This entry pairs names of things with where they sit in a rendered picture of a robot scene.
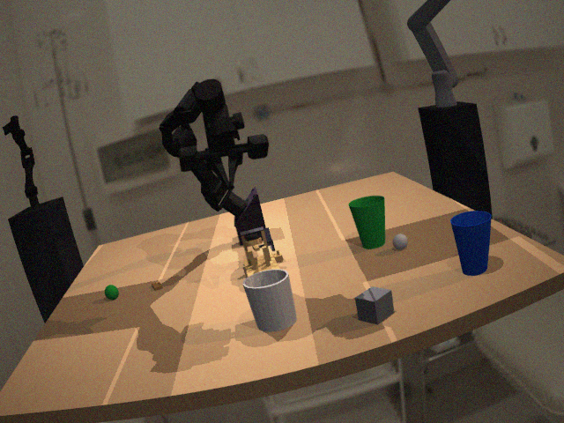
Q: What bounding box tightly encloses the dark blue cup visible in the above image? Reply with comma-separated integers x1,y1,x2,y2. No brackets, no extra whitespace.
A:
450,211,492,276

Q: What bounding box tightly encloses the green plastic cup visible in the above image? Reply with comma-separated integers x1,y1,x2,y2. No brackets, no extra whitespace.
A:
349,196,386,249

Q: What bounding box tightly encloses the green ball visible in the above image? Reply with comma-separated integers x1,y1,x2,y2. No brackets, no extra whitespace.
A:
104,285,119,300

